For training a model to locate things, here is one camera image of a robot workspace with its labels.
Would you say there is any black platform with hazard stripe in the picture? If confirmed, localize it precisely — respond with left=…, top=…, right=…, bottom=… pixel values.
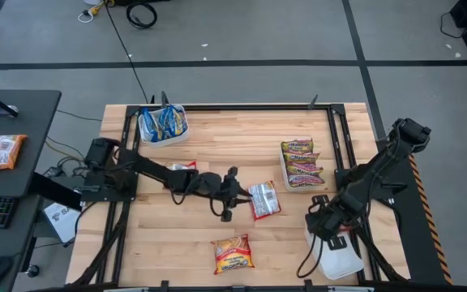
left=373, top=137, right=454, bottom=286

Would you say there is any lime chili shrimp ramen pack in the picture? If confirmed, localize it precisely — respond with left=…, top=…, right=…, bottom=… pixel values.
left=287, top=174, right=327, bottom=189
left=280, top=138, right=315, bottom=155
left=282, top=150, right=321, bottom=165
left=285, top=162, right=325, bottom=177

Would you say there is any black desk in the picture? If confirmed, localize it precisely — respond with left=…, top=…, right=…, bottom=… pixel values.
left=0, top=88, right=62, bottom=292

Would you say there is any black coiled cable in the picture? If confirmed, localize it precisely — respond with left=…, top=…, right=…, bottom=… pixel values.
left=125, top=1, right=159, bottom=30

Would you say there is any white and yellow power cable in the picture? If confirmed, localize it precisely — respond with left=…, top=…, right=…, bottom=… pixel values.
left=76, top=0, right=116, bottom=24

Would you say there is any red beef ramen pack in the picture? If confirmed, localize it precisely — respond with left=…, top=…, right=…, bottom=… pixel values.
left=248, top=180, right=282, bottom=221
left=210, top=233, right=256, bottom=276
left=165, top=160, right=198, bottom=172

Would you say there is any black cable bundle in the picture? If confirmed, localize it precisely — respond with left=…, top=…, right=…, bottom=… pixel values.
left=41, top=156, right=93, bottom=182

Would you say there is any long black cable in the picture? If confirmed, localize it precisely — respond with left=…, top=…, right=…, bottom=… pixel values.
left=102, top=0, right=150, bottom=105

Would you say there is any black aluminium table frame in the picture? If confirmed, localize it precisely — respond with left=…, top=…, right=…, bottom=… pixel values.
left=66, top=103, right=411, bottom=292

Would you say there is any blue chicken ramen pack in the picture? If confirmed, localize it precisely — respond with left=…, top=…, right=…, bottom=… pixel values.
left=170, top=104, right=189, bottom=136
left=158, top=105, right=178, bottom=137
left=140, top=106, right=164, bottom=144

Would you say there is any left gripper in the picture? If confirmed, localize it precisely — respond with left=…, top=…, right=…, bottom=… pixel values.
left=196, top=165, right=255, bottom=223

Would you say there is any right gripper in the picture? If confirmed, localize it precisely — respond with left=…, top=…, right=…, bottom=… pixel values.
left=304, top=193, right=358, bottom=251

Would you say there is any white plastic bin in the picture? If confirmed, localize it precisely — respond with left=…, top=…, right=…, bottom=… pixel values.
left=279, top=140, right=328, bottom=192
left=304, top=225, right=365, bottom=281
left=138, top=104, right=191, bottom=148

